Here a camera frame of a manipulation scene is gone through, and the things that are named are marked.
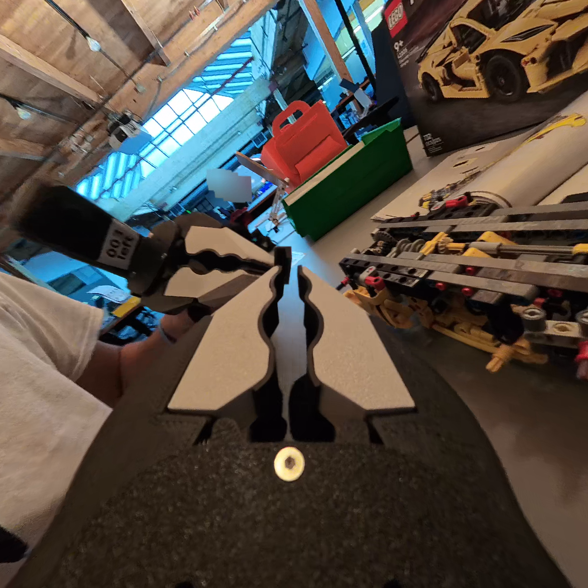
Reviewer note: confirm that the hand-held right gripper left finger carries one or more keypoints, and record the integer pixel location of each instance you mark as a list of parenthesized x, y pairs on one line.
[(225, 358)]

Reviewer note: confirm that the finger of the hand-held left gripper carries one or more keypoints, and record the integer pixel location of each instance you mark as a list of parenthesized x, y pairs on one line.
[(220, 241), (206, 287)]

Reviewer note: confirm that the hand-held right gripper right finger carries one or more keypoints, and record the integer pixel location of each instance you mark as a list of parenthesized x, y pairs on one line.
[(358, 358)]

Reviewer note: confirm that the yellow brick car model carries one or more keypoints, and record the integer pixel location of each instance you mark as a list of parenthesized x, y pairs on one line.
[(459, 285)]

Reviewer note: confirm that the person's left forearm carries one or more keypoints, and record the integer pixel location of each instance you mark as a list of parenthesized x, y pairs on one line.
[(119, 367)]

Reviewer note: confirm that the grey desk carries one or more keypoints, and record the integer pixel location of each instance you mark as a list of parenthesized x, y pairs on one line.
[(528, 436)]

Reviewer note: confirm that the person's left hand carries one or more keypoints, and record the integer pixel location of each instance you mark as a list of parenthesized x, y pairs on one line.
[(183, 327)]

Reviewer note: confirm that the wooden board stand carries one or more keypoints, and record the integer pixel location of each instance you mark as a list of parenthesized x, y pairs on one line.
[(259, 166)]

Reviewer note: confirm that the grey electrical box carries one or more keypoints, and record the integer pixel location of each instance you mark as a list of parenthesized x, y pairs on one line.
[(124, 131)]

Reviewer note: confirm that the red bag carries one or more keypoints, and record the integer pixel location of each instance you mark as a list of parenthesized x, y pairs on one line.
[(303, 147)]

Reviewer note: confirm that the large window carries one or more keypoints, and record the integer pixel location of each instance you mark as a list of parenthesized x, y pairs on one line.
[(183, 119)]

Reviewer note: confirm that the green plastic bin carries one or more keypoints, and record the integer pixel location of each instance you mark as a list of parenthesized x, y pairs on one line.
[(349, 188)]

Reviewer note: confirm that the open instruction booklet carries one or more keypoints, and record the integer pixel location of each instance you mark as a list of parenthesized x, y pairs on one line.
[(528, 174)]

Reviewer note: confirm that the toy car box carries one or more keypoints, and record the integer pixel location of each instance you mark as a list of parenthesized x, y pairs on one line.
[(482, 69)]

